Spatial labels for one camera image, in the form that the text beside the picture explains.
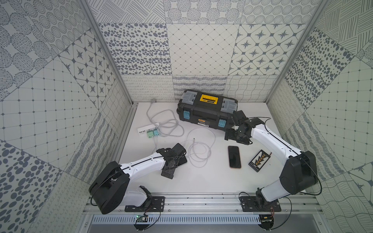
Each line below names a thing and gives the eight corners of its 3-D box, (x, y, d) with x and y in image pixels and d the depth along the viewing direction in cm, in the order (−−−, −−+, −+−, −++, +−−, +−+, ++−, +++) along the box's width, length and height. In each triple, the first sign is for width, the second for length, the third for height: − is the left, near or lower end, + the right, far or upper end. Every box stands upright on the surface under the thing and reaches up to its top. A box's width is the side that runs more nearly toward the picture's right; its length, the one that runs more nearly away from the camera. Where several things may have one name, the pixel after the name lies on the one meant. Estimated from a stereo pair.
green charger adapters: (148, 138, 99) (148, 137, 98) (147, 132, 103) (146, 130, 101) (159, 135, 101) (158, 133, 99) (157, 129, 104) (156, 127, 103)
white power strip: (138, 134, 101) (137, 132, 99) (138, 130, 103) (137, 128, 101) (160, 128, 105) (159, 126, 102) (159, 125, 107) (158, 122, 104)
